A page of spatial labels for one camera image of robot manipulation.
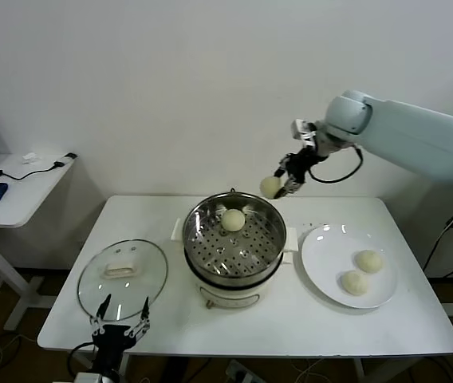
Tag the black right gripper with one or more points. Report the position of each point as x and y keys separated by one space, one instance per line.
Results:
x=303 y=163

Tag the cream steamed baozi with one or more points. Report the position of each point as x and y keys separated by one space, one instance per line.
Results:
x=232 y=220
x=269 y=187
x=354 y=283
x=369 y=261

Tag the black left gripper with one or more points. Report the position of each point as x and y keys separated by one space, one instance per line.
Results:
x=111 y=343

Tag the small white object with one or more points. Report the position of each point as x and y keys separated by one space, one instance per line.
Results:
x=30 y=157

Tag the white power strip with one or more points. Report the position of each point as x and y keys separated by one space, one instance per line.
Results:
x=242 y=373

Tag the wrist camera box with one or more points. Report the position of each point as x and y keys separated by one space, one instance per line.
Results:
x=301 y=129
x=89 y=378

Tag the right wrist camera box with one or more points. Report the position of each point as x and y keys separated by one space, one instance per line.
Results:
x=301 y=129

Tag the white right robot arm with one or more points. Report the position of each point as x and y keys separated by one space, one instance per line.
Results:
x=410 y=131

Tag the white side table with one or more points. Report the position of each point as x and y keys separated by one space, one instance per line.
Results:
x=31 y=191

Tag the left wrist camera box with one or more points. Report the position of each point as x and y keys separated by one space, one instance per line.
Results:
x=89 y=378

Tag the white electric cooker base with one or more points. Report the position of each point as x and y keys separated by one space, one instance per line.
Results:
x=230 y=297

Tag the white round plate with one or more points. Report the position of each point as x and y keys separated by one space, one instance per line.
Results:
x=322 y=263

